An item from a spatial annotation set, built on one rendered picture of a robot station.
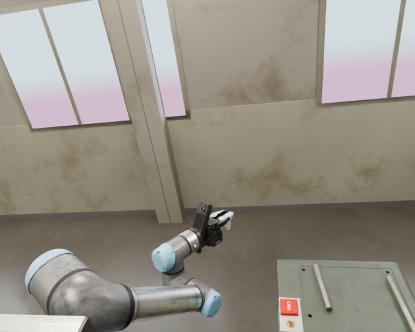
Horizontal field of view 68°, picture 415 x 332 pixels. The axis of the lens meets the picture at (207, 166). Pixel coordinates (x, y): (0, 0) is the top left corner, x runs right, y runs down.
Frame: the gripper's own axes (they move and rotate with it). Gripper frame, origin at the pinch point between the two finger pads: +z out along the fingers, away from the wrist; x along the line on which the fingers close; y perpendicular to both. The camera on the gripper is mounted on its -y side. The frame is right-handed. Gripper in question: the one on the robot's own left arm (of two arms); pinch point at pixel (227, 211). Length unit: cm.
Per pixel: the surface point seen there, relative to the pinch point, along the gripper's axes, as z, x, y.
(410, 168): 275, 20, 60
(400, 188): 276, 11, 84
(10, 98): 34, -312, -58
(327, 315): 4.9, 35.7, 34.3
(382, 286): 27, 48, 32
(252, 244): 149, -96, 116
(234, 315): 74, -67, 135
